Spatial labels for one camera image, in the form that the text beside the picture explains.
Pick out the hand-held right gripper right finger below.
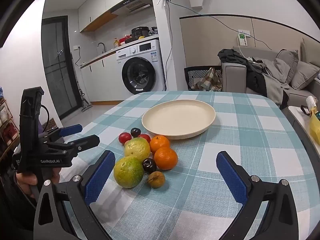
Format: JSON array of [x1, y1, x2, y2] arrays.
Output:
[[216, 151, 299, 240]]

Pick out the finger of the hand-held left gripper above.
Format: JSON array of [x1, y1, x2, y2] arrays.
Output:
[[46, 134, 100, 158], [37, 124, 83, 143]]

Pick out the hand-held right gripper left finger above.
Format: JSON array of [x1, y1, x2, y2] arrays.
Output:
[[33, 150, 116, 240]]

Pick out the yellow-green guava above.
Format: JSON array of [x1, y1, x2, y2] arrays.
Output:
[[124, 137, 151, 164], [114, 156, 145, 189]]

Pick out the brown longan fruit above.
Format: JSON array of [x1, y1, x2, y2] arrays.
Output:
[[147, 171, 166, 188]]

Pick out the orange mandarin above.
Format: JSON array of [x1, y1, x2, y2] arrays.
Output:
[[154, 147, 178, 170], [149, 135, 171, 155]]

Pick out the cream round plate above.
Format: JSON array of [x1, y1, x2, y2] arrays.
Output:
[[141, 99, 216, 140]]

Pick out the person's left hand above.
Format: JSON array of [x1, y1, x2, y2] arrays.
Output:
[[14, 167, 61, 200]]

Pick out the brown doormat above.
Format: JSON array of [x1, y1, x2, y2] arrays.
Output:
[[42, 117, 58, 133]]

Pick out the wooden shelf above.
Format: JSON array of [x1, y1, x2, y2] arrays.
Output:
[[0, 87, 20, 155]]

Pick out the dark glass door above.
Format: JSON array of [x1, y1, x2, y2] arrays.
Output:
[[41, 16, 83, 120]]

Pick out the white kitchen counter cabinets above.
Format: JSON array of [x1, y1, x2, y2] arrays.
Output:
[[80, 50, 125, 103]]

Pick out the white washing machine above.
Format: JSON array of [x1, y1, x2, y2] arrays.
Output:
[[116, 39, 166, 95]]

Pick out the white side table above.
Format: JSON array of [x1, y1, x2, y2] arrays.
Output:
[[287, 105, 320, 155]]

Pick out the plaid cloth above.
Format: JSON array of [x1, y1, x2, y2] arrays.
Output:
[[195, 67, 223, 92]]

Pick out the yellow bag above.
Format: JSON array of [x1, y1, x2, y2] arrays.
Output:
[[309, 110, 320, 144]]

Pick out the grey sofa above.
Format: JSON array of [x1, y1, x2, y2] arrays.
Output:
[[221, 39, 320, 105]]

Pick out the grey blanket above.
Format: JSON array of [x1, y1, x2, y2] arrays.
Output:
[[262, 67, 290, 105]]

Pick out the black patterned laundry basket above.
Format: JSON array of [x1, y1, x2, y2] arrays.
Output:
[[184, 66, 223, 92]]

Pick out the white bottle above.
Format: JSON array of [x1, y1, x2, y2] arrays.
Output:
[[306, 96, 318, 113]]

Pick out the black rice cooker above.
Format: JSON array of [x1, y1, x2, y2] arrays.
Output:
[[131, 26, 150, 40]]

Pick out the dark clothes pile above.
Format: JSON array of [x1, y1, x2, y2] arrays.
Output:
[[217, 49, 268, 95]]

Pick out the grey cushion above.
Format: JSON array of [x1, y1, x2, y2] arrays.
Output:
[[275, 49, 299, 84], [290, 61, 320, 90]]

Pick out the range hood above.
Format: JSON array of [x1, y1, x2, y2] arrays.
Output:
[[110, 0, 153, 15]]

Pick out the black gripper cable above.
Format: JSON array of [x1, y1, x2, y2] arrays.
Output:
[[39, 104, 50, 133]]

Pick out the wall outlet with black cord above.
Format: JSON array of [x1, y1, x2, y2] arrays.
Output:
[[74, 45, 82, 67]]

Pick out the white wall cabinets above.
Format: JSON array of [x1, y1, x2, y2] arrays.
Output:
[[78, 0, 127, 32]]

